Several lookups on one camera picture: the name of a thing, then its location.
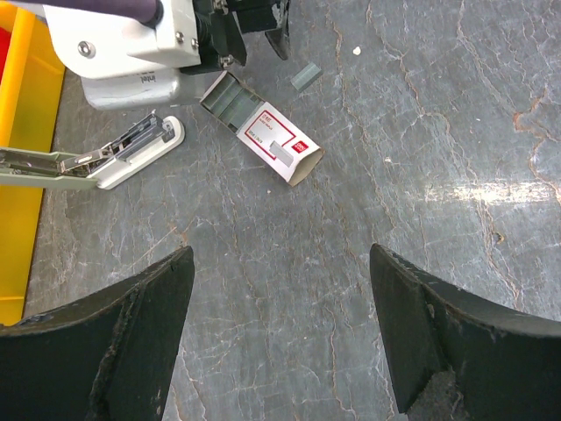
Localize silver staple strip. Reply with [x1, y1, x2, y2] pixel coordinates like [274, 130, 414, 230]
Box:
[291, 62, 323, 93]

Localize yellow plastic tray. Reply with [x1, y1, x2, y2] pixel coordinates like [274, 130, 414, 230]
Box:
[1, 2, 65, 325]

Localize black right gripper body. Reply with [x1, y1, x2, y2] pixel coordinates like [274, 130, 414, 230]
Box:
[180, 0, 290, 75]

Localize green white stapler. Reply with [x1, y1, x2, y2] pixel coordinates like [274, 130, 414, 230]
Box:
[1, 112, 185, 190]

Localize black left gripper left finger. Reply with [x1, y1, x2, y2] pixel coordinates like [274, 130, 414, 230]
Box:
[1, 246, 195, 420]

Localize red white staple box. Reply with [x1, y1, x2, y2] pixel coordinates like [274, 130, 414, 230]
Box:
[200, 71, 324, 187]

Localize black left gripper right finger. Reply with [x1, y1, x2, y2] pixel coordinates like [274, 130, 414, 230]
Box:
[369, 244, 560, 420]

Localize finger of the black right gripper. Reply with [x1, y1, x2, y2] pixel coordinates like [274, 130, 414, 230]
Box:
[265, 26, 290, 61]

